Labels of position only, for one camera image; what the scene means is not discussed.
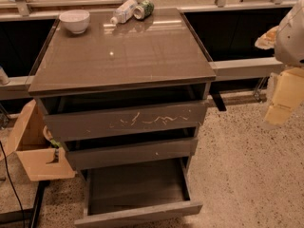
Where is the black table leg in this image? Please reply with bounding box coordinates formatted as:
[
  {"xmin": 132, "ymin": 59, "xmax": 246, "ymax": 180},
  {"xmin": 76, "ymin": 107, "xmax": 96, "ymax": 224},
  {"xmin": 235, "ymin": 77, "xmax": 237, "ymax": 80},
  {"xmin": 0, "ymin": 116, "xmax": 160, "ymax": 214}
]
[{"xmin": 28, "ymin": 180, "xmax": 50, "ymax": 228}]

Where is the grey drawer cabinet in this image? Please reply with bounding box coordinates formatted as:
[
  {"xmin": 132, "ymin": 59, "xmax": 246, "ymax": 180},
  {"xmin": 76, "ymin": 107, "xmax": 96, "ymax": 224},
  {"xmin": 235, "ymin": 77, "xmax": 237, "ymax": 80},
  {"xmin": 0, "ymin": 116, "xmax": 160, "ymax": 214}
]
[{"xmin": 28, "ymin": 7, "xmax": 217, "ymax": 176}]

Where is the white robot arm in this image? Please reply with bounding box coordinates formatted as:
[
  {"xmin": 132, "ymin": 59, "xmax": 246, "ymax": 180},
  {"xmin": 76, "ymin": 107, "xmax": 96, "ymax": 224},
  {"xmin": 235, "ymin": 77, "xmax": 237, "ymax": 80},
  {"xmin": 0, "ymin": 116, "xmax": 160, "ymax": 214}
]
[{"xmin": 255, "ymin": 0, "xmax": 304, "ymax": 126}]

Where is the scratched grey top drawer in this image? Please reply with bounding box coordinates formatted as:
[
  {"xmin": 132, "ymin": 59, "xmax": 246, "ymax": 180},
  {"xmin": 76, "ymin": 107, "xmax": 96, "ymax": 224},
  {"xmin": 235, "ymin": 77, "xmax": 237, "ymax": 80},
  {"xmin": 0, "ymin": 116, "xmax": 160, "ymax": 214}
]
[{"xmin": 45, "ymin": 101, "xmax": 207, "ymax": 142}]

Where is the green drink can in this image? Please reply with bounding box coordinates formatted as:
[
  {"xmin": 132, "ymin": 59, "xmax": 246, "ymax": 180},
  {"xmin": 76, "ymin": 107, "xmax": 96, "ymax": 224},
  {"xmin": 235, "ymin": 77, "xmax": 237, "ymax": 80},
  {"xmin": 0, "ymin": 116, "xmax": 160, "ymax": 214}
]
[{"xmin": 133, "ymin": 0, "xmax": 154, "ymax": 20}]

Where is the grey bottom drawer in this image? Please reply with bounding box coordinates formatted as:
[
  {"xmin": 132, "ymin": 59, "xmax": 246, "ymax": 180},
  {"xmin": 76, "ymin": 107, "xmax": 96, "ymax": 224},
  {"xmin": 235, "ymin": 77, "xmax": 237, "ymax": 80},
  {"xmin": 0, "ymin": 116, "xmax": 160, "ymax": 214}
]
[{"xmin": 75, "ymin": 159, "xmax": 202, "ymax": 228}]

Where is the grey middle drawer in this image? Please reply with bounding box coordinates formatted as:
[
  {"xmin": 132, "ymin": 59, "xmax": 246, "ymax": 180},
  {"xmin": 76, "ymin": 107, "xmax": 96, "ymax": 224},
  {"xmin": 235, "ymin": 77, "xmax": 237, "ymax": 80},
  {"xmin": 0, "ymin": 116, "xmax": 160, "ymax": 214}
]
[{"xmin": 66, "ymin": 137, "xmax": 198, "ymax": 170}]

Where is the metal railing frame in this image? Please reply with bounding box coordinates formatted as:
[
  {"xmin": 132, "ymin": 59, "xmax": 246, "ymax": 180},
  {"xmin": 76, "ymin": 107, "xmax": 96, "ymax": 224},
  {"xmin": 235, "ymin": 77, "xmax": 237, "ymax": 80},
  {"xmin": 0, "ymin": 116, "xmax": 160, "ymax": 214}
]
[{"xmin": 0, "ymin": 0, "xmax": 297, "ymax": 100}]

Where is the white ceramic bowl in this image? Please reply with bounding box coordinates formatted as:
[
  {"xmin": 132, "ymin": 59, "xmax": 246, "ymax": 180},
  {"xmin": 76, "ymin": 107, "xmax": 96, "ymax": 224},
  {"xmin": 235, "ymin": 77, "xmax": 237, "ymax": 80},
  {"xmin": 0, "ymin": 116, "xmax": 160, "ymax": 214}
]
[{"xmin": 59, "ymin": 9, "xmax": 90, "ymax": 34}]

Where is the black cable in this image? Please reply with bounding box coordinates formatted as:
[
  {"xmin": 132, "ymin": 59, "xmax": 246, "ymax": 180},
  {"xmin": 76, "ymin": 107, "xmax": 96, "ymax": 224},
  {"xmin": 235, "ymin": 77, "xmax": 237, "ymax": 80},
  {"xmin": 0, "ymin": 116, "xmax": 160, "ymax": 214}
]
[{"xmin": 0, "ymin": 140, "xmax": 27, "ymax": 228}]

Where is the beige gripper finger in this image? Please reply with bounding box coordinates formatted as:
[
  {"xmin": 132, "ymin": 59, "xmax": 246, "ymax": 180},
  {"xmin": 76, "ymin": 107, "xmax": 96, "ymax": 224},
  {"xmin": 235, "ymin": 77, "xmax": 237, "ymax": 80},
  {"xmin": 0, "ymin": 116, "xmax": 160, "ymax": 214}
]
[{"xmin": 263, "ymin": 67, "xmax": 304, "ymax": 125}]

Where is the clear plastic bottle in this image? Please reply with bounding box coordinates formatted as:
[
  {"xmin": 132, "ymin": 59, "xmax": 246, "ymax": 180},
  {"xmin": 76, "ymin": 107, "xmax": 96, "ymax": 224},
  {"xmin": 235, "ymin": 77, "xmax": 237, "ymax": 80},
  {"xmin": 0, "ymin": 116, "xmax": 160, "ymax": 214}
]
[{"xmin": 110, "ymin": 0, "xmax": 138, "ymax": 25}]

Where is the brown cardboard box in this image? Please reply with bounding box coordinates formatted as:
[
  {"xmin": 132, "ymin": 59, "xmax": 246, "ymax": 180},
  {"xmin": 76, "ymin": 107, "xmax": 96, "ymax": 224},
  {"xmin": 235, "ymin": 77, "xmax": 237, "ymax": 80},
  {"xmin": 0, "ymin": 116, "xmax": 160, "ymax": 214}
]
[{"xmin": 4, "ymin": 100, "xmax": 75, "ymax": 181}]

